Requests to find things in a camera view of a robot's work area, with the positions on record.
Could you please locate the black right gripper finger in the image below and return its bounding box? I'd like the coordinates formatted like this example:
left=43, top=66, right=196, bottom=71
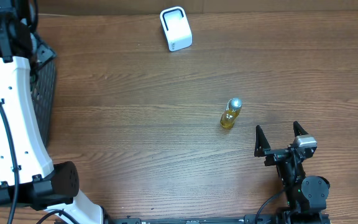
left=293, top=121, right=308, bottom=137
left=254, top=125, right=271, bottom=157

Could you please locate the yellow liquid bottle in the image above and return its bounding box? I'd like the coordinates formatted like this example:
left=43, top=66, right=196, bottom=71
left=220, top=98, right=242, bottom=129

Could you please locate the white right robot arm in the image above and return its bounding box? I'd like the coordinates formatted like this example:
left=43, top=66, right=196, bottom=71
left=252, top=121, right=331, bottom=223

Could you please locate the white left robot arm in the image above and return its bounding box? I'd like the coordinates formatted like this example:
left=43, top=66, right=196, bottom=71
left=0, top=0, right=109, bottom=224

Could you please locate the white barcode scanner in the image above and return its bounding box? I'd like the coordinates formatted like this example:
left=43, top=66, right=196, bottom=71
left=160, top=6, right=193, bottom=52

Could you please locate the grey plastic mesh basket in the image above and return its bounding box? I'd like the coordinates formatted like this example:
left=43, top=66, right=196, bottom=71
left=30, top=33, right=57, bottom=147

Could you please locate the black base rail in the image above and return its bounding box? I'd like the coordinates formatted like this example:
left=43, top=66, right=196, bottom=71
left=105, top=215, right=331, bottom=224

